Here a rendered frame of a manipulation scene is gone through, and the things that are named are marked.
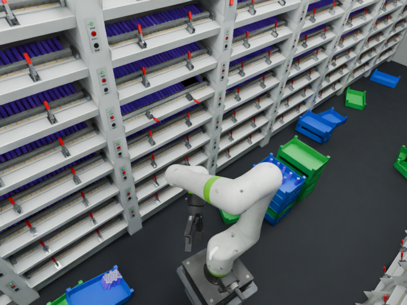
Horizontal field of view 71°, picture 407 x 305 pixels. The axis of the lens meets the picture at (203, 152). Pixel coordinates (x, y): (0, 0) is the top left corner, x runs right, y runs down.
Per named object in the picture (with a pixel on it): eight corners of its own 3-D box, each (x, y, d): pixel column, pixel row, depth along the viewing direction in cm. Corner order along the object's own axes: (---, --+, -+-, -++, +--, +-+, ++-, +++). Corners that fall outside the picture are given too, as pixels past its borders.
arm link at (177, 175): (224, 203, 116) (228, 177, 116) (201, 204, 110) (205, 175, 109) (179, 184, 146) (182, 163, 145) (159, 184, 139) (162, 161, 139)
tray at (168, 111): (212, 95, 173) (217, 85, 165) (124, 137, 142) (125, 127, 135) (192, 72, 178) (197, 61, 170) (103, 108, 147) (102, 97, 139)
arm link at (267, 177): (262, 241, 144) (294, 170, 107) (238, 260, 136) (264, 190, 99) (244, 223, 151) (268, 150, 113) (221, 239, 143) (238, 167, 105)
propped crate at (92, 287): (114, 272, 178) (116, 264, 174) (131, 299, 168) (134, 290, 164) (64, 297, 156) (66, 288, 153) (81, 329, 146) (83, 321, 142)
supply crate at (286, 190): (303, 184, 195) (306, 177, 189) (284, 200, 185) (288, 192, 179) (269, 160, 210) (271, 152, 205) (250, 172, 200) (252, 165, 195)
